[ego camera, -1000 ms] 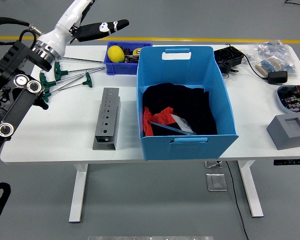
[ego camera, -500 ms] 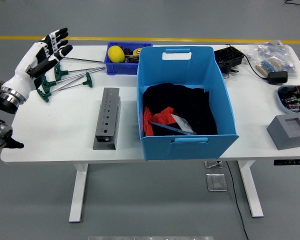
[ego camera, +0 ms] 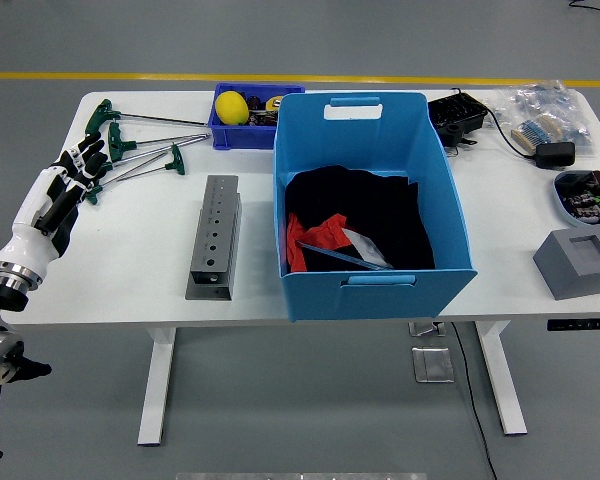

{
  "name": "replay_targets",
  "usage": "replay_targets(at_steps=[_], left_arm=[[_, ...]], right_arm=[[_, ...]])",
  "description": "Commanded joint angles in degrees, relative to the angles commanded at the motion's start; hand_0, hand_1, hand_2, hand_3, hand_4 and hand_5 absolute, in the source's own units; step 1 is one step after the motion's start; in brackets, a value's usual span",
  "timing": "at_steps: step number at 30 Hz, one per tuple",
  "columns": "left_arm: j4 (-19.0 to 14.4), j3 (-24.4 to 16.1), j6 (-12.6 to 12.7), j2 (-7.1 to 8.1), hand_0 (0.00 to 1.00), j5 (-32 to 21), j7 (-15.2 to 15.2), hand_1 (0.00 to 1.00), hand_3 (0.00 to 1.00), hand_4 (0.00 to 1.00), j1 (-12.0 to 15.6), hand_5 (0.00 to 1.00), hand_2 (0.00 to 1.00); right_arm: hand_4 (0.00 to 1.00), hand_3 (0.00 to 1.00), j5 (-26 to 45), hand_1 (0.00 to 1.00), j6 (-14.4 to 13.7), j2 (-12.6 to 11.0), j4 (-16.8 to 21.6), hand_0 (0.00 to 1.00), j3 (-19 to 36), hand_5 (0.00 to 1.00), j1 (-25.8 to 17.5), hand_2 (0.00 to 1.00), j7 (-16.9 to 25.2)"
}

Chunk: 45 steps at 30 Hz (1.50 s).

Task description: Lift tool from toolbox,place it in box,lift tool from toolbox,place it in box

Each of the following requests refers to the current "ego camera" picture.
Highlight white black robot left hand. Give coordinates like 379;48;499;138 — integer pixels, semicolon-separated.
0;134;115;275

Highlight grey metal tool rack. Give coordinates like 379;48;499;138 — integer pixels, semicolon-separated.
184;174;244;302

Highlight light blue folding box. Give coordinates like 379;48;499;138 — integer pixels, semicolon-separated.
272;91;479;324

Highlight white table leg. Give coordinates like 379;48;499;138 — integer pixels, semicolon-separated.
137;327;177;447
474;319;529;436

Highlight dark blue plastic bin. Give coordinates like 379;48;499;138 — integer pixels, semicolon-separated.
207;82;307;151

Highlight yellow lemon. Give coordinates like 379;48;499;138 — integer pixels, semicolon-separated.
214;90;250;126

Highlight orange cloth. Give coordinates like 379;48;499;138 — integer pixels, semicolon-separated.
284;212;354;271

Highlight white grey cloth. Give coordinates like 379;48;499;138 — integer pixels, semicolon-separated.
342;227;394;269

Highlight black cloth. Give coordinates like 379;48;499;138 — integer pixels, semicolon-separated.
283;165;436;272

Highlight small metal floor plate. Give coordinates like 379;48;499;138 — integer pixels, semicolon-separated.
408;321;447;337

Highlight large metal floor plate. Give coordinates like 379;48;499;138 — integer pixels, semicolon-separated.
412;346;455;385

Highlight black plastic tray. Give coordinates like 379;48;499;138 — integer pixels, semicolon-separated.
426;91;490;150

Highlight beige resistor tape strip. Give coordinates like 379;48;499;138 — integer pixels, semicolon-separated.
510;113;566;155

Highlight clear plastic parts bags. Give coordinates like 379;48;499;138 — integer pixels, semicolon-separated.
487;79;595;151

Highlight black power adapter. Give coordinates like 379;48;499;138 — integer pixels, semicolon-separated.
534;141;577;170

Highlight blue oval dish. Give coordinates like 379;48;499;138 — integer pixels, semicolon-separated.
552;169;600;229

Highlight grey block with square recess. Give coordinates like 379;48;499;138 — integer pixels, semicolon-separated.
532;227;600;301

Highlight black table control panel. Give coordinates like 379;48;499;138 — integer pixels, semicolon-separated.
546;317;600;332

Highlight short green T-handle hex key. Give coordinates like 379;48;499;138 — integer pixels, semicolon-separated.
113;143;187;182

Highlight black adapter cable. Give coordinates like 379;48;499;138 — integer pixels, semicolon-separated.
449;87;539;161

